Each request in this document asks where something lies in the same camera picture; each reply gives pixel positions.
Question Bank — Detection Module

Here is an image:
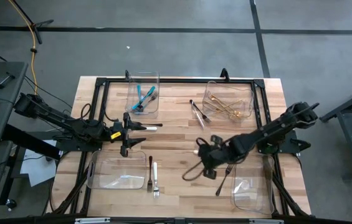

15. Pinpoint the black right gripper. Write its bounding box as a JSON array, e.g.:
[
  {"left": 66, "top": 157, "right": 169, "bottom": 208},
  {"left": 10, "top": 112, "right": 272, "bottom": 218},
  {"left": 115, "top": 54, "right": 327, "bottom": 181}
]
[{"left": 197, "top": 143, "right": 237, "bottom": 180}]

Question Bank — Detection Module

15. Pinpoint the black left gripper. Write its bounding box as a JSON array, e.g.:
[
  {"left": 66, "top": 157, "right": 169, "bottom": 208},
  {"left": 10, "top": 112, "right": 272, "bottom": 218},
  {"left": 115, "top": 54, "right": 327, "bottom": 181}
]
[{"left": 112, "top": 112, "right": 148, "bottom": 157}]

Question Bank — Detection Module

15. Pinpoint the clear plastic bin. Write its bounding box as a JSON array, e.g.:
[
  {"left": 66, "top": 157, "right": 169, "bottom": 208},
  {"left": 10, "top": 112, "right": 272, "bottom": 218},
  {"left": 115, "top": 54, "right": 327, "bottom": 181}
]
[
  {"left": 202, "top": 80, "right": 255, "bottom": 121},
  {"left": 125, "top": 71, "right": 161, "bottom": 119},
  {"left": 87, "top": 150, "right": 148, "bottom": 190},
  {"left": 230, "top": 150, "right": 275, "bottom": 215}
]

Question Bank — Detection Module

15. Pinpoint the black desk beam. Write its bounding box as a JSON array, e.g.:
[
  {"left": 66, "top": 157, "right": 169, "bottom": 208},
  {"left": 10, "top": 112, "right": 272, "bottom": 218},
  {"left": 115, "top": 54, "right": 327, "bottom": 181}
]
[{"left": 2, "top": 123, "right": 62, "bottom": 161}]

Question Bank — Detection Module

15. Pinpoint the white paper sheet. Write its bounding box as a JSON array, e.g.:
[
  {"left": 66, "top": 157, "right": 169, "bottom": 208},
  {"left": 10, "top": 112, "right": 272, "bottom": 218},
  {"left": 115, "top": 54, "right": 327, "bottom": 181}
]
[{"left": 19, "top": 139, "right": 59, "bottom": 188}]

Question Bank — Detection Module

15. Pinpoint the black tripod stand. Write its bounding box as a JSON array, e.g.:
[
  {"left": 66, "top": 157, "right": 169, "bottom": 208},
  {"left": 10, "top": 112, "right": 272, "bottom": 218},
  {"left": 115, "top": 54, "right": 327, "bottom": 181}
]
[{"left": 9, "top": 0, "right": 55, "bottom": 45}]

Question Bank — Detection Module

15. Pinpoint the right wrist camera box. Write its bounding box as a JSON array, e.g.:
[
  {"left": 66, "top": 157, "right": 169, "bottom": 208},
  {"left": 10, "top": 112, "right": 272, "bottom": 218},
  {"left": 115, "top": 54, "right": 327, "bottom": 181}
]
[{"left": 209, "top": 134, "right": 223, "bottom": 146}]

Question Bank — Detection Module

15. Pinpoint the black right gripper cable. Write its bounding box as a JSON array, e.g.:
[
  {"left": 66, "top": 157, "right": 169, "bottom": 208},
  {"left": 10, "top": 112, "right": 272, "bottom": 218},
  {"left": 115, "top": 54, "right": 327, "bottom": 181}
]
[{"left": 181, "top": 161, "right": 207, "bottom": 182}]

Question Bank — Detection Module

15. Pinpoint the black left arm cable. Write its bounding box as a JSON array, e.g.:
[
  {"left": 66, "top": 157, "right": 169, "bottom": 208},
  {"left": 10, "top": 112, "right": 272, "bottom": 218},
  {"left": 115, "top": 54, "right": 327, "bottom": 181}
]
[{"left": 80, "top": 102, "right": 93, "bottom": 121}]

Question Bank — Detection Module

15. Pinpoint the silver metal bracket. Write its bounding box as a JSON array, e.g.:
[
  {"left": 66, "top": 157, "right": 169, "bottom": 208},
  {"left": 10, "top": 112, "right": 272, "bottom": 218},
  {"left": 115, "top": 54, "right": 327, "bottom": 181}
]
[
  {"left": 74, "top": 217, "right": 112, "bottom": 224},
  {"left": 249, "top": 218, "right": 285, "bottom": 224}
]

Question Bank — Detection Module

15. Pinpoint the yellow cable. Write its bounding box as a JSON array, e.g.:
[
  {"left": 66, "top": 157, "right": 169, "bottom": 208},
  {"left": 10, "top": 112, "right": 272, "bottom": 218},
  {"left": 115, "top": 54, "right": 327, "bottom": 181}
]
[{"left": 6, "top": 0, "right": 38, "bottom": 96}]

